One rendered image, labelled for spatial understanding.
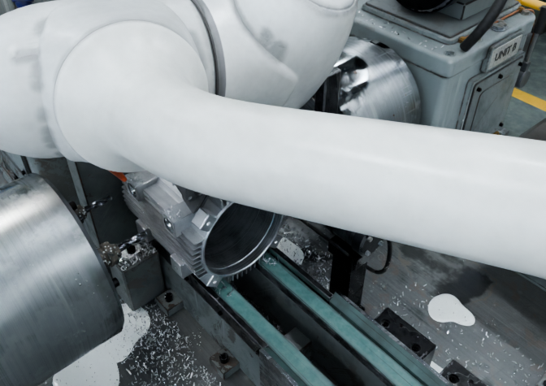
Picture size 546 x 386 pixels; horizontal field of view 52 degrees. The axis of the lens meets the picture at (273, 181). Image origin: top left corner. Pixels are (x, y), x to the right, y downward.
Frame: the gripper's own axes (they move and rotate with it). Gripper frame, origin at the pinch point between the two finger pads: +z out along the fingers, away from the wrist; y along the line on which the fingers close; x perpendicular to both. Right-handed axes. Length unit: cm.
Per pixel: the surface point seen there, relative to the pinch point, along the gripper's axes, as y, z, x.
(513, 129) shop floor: -212, 118, 18
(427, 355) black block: -20.0, 7.9, 38.1
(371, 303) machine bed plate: -24.5, 19.9, 28.2
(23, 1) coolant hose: 11.1, -16.4, -23.8
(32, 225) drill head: 20.1, -2.1, -5.4
